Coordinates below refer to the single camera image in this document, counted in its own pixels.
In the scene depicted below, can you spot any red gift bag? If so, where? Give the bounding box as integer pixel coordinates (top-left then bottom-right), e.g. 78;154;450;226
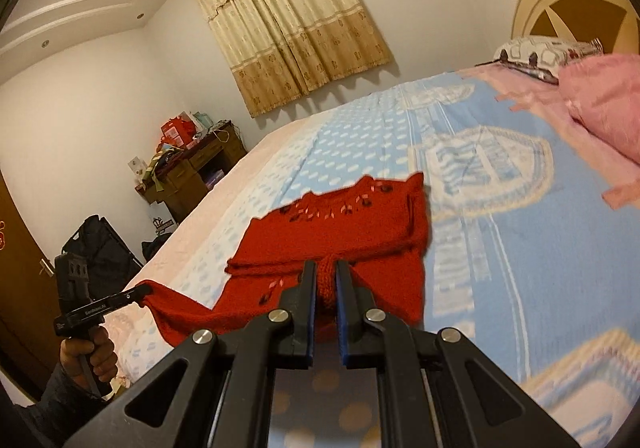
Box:
160;117;196;150

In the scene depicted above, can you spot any teal paper bag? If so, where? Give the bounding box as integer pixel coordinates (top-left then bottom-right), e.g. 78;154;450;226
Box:
192;110;217;137

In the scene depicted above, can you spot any brown wooden desk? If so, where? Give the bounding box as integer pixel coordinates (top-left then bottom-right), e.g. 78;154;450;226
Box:
134;120;248;225

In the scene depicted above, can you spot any person's left hand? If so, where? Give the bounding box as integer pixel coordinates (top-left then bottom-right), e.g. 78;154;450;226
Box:
60;327;119;392

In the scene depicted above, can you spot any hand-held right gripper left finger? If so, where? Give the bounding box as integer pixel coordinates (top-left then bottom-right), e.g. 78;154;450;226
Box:
62;260;321;448

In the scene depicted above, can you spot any beige patterned window curtain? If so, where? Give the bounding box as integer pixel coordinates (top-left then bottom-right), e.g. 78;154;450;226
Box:
187;0;392;119

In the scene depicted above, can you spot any blue pink dotted bed sheet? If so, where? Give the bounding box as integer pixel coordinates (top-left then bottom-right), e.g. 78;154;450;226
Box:
112;70;640;448

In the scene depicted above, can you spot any cream wooden headboard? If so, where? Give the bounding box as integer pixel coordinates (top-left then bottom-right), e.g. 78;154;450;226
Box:
512;0;640;60

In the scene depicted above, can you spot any white grey patterned pillow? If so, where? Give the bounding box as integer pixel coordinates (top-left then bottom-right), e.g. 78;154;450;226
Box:
492;35;603;85

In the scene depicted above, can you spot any person's left forearm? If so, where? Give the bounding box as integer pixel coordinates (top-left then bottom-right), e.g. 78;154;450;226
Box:
14;362;108;448

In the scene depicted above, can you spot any black bag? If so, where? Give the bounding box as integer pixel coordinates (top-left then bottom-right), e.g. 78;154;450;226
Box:
62;214;144;290
141;234;174;262

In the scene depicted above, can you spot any green yellow striped cloth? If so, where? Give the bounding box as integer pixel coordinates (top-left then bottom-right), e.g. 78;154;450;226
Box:
142;148;174;192

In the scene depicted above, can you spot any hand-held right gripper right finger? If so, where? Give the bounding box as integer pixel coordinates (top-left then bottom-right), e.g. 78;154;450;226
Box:
335;260;586;448

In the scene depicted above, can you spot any pink quilt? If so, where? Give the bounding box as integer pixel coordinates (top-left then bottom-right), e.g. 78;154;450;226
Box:
557;53;640;157

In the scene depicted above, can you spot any brown wooden door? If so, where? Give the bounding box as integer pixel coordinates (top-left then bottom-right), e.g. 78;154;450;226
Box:
0;168;64;400

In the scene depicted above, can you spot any red knitted sweater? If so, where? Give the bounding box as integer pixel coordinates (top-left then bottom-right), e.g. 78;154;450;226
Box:
135;172;432;349

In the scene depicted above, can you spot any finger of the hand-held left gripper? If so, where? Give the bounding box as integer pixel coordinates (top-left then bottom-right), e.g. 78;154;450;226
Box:
107;281;152;314

